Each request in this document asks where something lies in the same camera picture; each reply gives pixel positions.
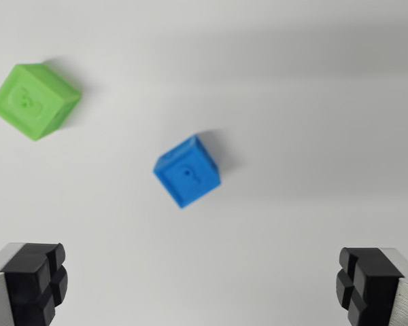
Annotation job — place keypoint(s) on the black padded gripper right finger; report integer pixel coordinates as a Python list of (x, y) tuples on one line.
[(377, 285)]

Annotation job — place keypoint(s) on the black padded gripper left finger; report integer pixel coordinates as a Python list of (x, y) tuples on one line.
[(24, 282)]

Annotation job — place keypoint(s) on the blue number cube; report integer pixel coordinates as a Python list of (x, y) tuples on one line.
[(188, 175)]

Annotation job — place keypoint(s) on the green number cube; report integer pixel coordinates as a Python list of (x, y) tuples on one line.
[(30, 100)]

